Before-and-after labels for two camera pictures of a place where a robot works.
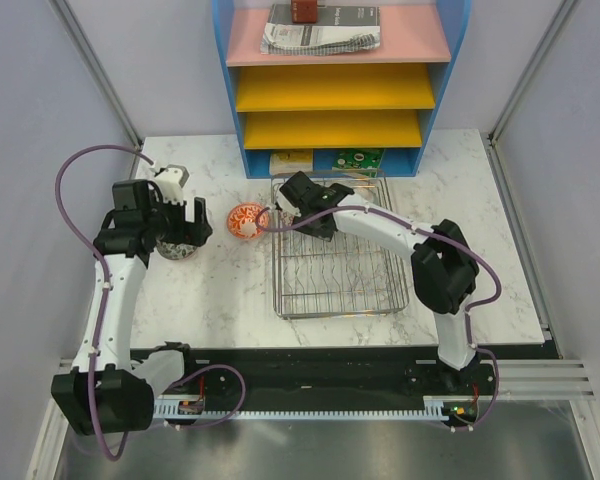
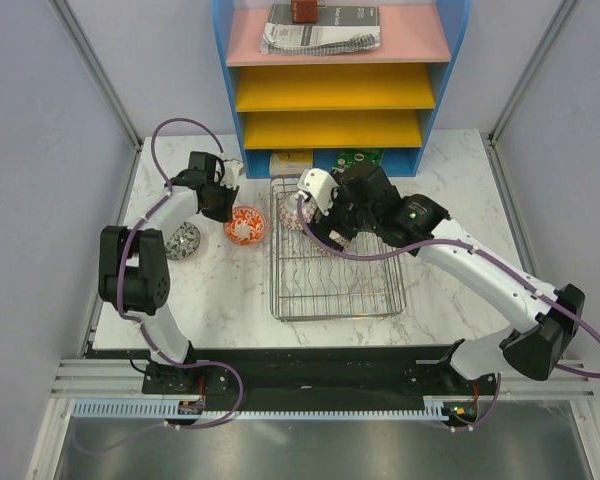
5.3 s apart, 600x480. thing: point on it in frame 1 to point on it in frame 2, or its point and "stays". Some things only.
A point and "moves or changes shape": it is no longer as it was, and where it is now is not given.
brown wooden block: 304,11 stays
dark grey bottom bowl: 175,251 stays
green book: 364,161 stays
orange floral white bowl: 242,220 moves or changes shape
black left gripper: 196,232 to 225,214
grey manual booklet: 338,28 stays
